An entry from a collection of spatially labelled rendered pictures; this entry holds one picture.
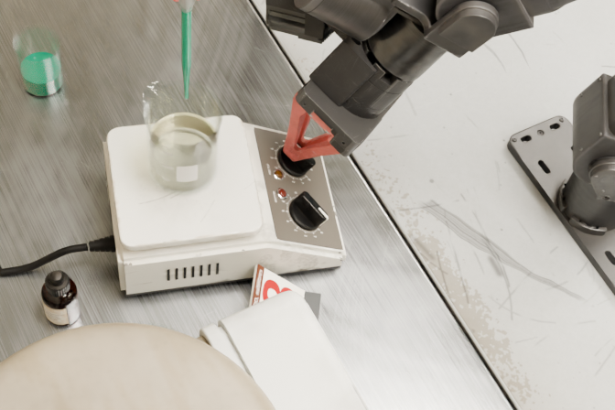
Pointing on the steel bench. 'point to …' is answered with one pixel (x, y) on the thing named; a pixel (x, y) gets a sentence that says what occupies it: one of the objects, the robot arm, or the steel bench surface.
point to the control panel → (314, 179)
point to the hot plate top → (125, 154)
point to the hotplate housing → (215, 249)
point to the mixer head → (186, 366)
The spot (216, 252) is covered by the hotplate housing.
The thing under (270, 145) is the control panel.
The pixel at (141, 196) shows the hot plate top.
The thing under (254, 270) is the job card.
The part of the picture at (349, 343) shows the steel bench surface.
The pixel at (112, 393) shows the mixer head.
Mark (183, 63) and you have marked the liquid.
